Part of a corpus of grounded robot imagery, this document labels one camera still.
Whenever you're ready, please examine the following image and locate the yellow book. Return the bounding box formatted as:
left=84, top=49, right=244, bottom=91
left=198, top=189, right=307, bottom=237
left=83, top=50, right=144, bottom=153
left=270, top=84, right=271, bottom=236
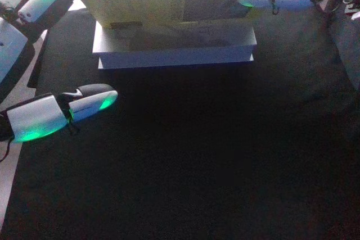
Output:
left=83, top=0, right=291, bottom=30

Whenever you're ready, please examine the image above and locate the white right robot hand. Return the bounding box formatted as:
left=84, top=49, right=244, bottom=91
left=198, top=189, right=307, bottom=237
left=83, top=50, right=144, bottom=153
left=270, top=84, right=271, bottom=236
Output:
left=0, top=0, right=119, bottom=144

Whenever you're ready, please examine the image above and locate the white book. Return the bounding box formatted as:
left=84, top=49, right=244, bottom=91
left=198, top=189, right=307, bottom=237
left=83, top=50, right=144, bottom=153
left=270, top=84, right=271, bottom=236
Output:
left=92, top=20, right=258, bottom=70

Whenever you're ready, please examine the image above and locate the black table cloth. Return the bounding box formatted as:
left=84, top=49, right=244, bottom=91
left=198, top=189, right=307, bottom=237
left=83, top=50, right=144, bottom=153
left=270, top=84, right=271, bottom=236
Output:
left=0, top=0, right=360, bottom=240

